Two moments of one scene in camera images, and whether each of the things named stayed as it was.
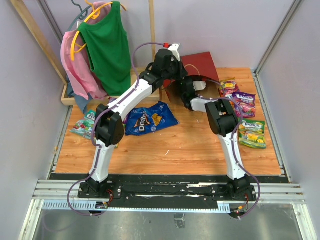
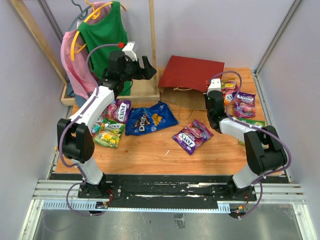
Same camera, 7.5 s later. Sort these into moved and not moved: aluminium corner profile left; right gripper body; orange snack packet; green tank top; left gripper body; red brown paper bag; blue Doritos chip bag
Moved: red brown paper bag; left gripper body; right gripper body
Not moved: aluminium corner profile left; blue Doritos chip bag; orange snack packet; green tank top
